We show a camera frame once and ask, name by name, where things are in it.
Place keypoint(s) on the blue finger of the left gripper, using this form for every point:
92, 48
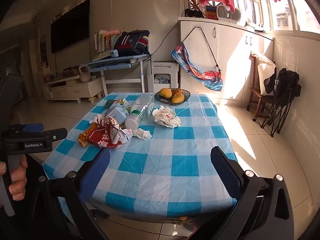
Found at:
33, 127

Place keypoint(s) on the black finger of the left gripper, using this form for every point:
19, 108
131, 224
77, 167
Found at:
56, 134

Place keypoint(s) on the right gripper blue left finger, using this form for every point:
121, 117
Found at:
94, 171

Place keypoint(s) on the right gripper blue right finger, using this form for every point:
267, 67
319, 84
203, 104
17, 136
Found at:
229, 172

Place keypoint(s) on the red snack wrapper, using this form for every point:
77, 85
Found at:
107, 133

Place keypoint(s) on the milk carton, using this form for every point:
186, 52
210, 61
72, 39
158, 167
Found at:
119, 110

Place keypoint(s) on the white tissue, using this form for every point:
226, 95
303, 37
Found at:
141, 134

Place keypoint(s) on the white plastic bag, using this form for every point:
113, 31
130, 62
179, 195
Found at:
167, 117

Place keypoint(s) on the green plush toy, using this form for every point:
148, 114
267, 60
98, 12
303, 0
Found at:
109, 103

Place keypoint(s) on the person's left hand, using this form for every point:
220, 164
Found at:
19, 180

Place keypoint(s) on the cream tv cabinet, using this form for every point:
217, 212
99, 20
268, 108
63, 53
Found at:
73, 89

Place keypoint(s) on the pink kettlebell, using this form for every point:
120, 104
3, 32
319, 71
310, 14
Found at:
84, 74

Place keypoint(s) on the blue white checkered tablecloth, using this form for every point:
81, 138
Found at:
169, 175

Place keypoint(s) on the wooden chair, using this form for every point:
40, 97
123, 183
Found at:
256, 98

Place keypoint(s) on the orange round fruit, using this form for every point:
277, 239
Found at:
177, 98

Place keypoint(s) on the blue white study desk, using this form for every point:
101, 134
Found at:
119, 63

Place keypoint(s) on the colourful hanging cloth bag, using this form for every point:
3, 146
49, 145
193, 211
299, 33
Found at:
211, 79

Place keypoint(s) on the brown fruit at back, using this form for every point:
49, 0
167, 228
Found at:
176, 90

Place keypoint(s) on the row of books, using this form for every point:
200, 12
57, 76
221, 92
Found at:
102, 41

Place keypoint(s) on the yellow mango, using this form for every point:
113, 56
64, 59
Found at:
165, 93

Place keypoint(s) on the white cushion on chair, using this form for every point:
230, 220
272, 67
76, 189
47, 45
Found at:
265, 69

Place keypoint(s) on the pink plush toy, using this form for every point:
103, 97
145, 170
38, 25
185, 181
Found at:
113, 32

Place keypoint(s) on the white air purifier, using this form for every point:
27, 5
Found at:
162, 74

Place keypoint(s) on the navy red backpack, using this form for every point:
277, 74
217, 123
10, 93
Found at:
133, 43

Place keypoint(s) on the white balcony cabinet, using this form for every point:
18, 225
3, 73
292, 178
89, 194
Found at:
210, 43

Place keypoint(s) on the dark wire fruit basket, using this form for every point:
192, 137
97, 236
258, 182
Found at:
168, 101

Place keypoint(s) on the black wall television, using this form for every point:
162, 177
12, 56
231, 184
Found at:
70, 28

